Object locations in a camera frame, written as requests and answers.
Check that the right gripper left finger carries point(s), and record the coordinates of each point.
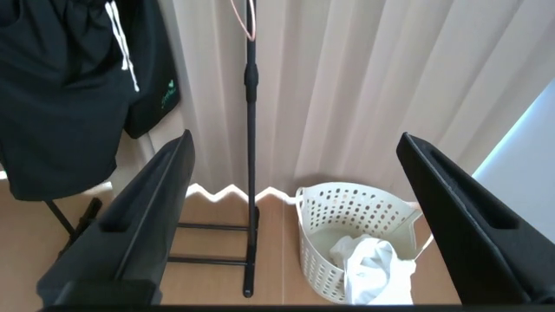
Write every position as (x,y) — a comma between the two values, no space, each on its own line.
(130,242)

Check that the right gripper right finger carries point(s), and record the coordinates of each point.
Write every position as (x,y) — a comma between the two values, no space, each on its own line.
(485,251)

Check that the black shorts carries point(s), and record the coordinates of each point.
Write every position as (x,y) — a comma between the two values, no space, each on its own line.
(65,108)

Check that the white laundry basket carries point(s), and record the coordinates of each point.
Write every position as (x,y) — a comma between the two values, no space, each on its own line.
(347,208)

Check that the black clothes rack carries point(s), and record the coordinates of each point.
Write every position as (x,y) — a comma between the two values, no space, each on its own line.
(251,130)

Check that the pink clothes hanger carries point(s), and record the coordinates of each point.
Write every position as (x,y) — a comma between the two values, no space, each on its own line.
(250,37)

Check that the white garment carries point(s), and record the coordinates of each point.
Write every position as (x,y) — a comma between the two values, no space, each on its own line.
(377,273)

